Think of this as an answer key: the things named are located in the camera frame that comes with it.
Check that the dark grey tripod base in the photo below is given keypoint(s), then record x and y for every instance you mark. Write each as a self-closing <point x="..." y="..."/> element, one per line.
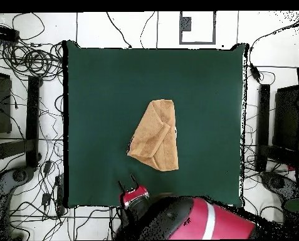
<point x="277" y="183"/>
<point x="3" y="185"/>

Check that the dark green table cloth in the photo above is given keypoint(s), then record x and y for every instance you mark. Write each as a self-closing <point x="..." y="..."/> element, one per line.
<point x="109" y="100"/>

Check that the black stand base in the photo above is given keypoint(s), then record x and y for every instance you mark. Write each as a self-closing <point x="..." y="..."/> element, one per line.
<point x="33" y="120"/>
<point x="264" y="125"/>

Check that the black box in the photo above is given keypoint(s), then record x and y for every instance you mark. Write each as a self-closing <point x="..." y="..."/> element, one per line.
<point x="287" y="118"/>
<point x="2" y="105"/>

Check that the small grey square plate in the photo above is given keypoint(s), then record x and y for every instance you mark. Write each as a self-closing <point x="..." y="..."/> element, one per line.
<point x="186" y="23"/>

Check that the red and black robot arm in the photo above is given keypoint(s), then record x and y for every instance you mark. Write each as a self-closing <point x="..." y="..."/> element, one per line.
<point x="194" y="221"/>

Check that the tan terry towel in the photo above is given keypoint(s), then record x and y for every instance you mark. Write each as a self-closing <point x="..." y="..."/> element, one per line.
<point x="154" y="135"/>

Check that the black power strip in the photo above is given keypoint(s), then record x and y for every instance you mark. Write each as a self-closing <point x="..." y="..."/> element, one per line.
<point x="3" y="34"/>

